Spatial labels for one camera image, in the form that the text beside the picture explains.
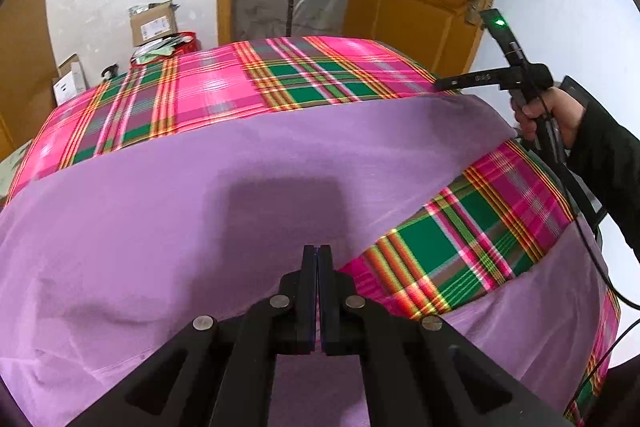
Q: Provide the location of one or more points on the wooden wardrobe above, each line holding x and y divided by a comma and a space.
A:
25, 57

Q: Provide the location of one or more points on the brown cardboard box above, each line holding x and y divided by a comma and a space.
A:
155, 24

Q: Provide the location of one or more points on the person's right forearm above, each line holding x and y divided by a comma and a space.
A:
610, 172

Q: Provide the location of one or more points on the small black object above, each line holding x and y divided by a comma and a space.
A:
109, 72

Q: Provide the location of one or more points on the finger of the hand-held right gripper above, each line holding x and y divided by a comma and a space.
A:
455, 84

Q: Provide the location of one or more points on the black mesh office chair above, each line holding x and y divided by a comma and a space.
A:
580, 197

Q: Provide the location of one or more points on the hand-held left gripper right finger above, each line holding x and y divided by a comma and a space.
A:
325, 287

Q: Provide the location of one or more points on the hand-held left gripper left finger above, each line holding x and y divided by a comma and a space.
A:
311, 287

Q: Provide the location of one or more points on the white cardboard box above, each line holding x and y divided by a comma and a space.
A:
70, 79

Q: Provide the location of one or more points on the person's right hand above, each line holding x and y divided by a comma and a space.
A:
565, 114

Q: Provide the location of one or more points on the purple fleece cloth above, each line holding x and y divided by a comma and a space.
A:
200, 207

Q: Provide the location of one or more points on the pink green plaid bed sheet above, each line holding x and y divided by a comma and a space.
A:
310, 72

